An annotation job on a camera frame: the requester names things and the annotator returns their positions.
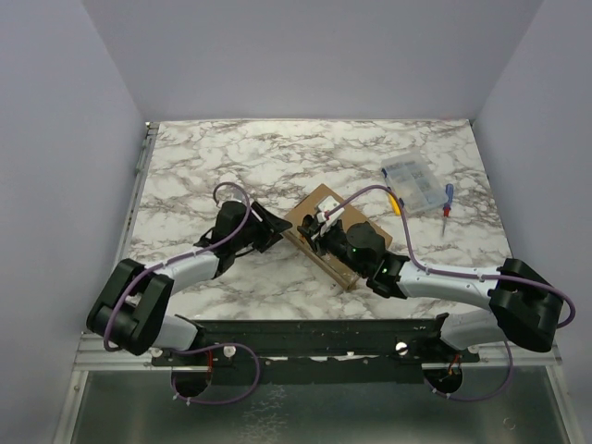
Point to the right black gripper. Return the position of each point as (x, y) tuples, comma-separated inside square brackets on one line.
[(315, 237)]

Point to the brown cardboard express box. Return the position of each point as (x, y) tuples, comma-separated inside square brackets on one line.
[(330, 262)]

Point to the blue red screwdriver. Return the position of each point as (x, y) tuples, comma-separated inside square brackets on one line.
[(449, 190)]

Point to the aluminium frame rail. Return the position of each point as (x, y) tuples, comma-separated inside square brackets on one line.
[(91, 356)]

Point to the yellow screwdriver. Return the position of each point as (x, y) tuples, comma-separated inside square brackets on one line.
[(392, 200)]

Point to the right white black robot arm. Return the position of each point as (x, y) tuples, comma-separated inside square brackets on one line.
[(511, 302)]

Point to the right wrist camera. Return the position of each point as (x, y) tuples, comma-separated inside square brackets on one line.
[(327, 212)]

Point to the clear plastic parts box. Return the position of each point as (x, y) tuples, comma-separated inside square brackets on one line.
[(412, 180)]

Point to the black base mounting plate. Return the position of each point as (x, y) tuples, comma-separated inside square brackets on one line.
[(316, 351)]

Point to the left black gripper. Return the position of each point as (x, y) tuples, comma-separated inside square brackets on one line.
[(269, 227)]

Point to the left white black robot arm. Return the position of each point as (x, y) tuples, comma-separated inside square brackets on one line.
[(131, 310)]

